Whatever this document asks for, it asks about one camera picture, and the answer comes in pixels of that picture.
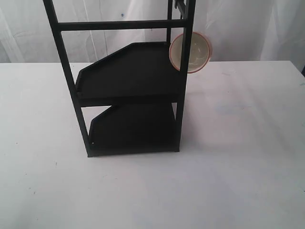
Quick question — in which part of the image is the black metal shelf rack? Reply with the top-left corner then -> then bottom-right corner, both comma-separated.
43,0 -> 196,157

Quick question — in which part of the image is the white cloth backdrop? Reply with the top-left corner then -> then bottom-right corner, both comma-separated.
0,0 -> 305,68

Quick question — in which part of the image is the pink mug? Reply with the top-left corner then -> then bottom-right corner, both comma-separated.
169,31 -> 213,73

